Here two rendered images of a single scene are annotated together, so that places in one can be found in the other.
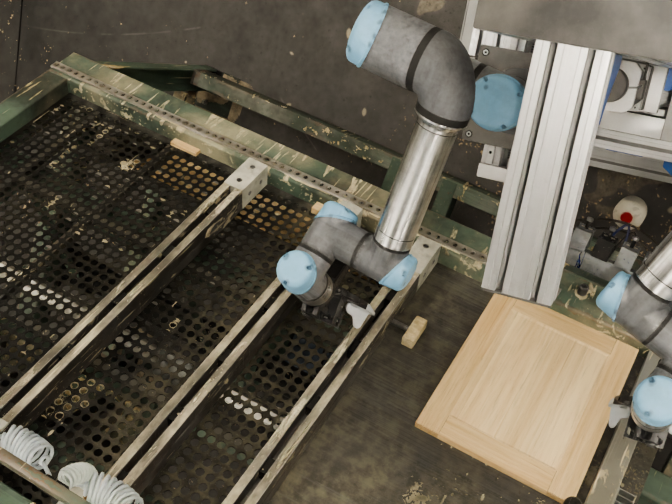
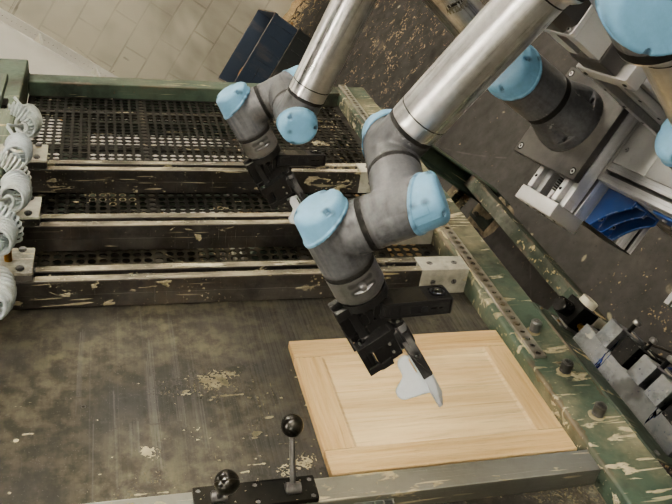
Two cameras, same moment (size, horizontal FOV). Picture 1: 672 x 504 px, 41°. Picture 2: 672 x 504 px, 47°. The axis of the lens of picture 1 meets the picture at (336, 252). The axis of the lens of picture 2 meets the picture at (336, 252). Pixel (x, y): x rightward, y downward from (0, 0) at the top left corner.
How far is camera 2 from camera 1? 141 cm
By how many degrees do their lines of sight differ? 38
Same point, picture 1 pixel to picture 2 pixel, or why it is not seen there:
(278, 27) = not seen: hidden behind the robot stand
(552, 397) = (431, 411)
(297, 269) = (230, 91)
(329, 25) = not seen: hidden behind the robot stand
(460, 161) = (640, 330)
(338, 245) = (272, 90)
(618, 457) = (423, 478)
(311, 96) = (551, 232)
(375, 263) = (279, 104)
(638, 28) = not seen: outside the picture
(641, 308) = (379, 133)
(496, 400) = (376, 378)
